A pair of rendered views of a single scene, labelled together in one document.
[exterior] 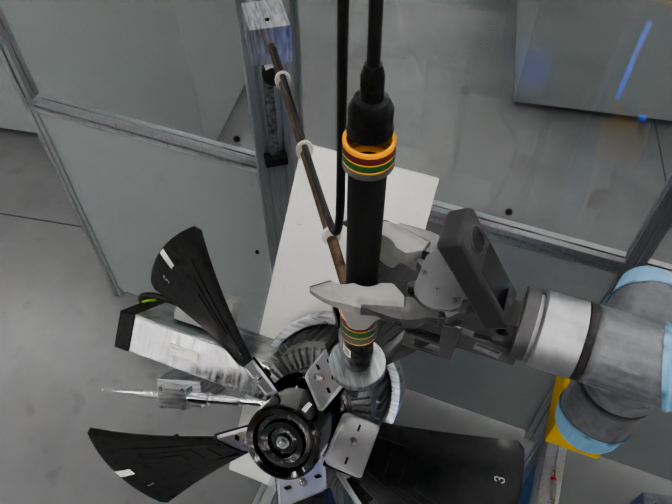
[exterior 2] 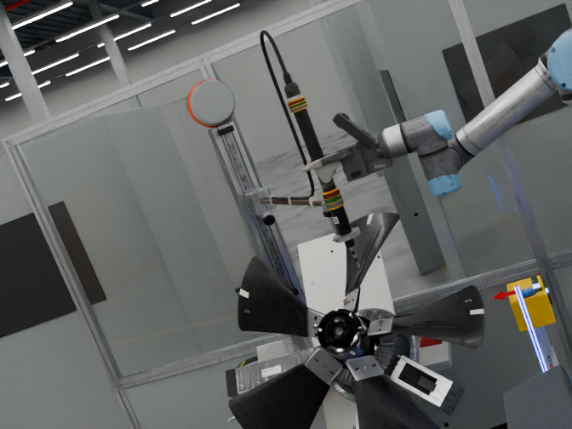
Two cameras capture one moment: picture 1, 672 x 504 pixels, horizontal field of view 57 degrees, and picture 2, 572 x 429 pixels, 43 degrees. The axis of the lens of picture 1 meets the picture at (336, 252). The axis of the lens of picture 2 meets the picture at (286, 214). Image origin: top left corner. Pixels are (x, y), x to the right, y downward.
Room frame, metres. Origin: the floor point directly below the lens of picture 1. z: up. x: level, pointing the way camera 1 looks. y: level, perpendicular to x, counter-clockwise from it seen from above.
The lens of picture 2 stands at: (-1.38, 0.23, 1.83)
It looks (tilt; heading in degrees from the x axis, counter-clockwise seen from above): 9 degrees down; 356
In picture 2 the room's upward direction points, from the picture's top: 21 degrees counter-clockwise
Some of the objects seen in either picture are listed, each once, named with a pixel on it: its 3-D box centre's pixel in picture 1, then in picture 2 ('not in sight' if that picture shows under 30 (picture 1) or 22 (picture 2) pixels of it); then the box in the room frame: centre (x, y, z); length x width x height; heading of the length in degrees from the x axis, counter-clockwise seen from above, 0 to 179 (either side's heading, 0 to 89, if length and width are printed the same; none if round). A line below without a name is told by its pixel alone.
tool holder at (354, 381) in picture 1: (355, 338); (339, 219); (0.39, -0.02, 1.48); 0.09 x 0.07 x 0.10; 14
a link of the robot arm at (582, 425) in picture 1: (607, 392); (441, 168); (0.30, -0.29, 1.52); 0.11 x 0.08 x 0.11; 146
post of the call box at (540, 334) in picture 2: not in sight; (541, 335); (0.52, -0.47, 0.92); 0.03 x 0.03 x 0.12; 69
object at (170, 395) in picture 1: (175, 396); not in sight; (0.51, 0.29, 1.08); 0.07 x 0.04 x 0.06; 79
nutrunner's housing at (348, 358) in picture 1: (362, 264); (318, 161); (0.38, -0.03, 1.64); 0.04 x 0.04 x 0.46
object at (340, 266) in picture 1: (303, 149); (292, 202); (0.68, 0.05, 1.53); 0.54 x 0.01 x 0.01; 14
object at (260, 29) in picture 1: (266, 30); (258, 201); (0.99, 0.12, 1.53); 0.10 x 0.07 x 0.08; 14
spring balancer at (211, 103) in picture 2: not in sight; (211, 103); (1.08, 0.14, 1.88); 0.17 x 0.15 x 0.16; 69
